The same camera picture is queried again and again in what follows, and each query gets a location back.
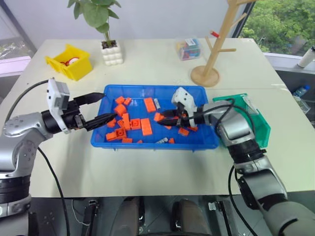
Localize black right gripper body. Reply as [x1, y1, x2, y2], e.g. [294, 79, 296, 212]
[175, 102, 198, 128]

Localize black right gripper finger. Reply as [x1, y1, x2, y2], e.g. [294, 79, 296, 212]
[159, 109, 181, 118]
[157, 117, 181, 126]

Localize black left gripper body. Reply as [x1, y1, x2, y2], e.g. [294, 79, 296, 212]
[62, 97, 87, 131]

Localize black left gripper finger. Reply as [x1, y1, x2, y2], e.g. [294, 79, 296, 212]
[84, 113, 118, 133]
[73, 92, 106, 107]

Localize blue plastic bin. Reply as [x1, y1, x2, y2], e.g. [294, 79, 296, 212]
[90, 84, 221, 150]

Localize yellow plastic bin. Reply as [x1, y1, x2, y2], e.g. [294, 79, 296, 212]
[44, 43, 94, 82]

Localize green plastic bin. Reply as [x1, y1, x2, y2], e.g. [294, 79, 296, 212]
[212, 93, 272, 149]

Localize long flat orange brick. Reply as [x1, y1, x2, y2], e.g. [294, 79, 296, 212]
[140, 118, 154, 137]
[143, 97, 157, 114]

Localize long orange toy brick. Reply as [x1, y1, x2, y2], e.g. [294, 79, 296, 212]
[122, 113, 131, 131]

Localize red white round item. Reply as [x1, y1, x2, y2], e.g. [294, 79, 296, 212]
[61, 57, 80, 66]

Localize white bubble plant pot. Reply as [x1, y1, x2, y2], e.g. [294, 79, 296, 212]
[101, 39, 124, 66]

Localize wooden peg stand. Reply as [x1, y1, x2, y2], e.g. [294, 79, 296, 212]
[190, 0, 258, 88]

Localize clear box of coloured pieces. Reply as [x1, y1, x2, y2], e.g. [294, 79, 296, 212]
[175, 37, 204, 62]

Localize green leafy plant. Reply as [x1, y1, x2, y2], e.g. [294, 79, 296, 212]
[67, 0, 122, 48]

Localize dark rounded shape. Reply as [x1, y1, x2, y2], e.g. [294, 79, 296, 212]
[170, 198, 213, 236]
[109, 196, 141, 236]

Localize clear plastic water bottle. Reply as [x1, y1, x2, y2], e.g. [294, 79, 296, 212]
[292, 84, 312, 100]

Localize white cylindrical roll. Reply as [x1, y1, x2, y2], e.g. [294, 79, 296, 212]
[296, 46, 315, 68]

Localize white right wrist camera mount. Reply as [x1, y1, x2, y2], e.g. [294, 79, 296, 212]
[171, 86, 199, 129]

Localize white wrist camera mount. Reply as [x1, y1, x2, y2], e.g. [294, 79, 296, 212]
[46, 78, 72, 135]
[171, 86, 199, 129]

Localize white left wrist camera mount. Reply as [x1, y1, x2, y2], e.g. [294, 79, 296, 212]
[46, 78, 72, 135]

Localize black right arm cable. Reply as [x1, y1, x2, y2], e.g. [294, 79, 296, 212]
[182, 97, 259, 236]

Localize black metal floor bracket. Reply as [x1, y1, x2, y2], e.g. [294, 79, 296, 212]
[208, 200, 233, 236]
[82, 198, 99, 236]

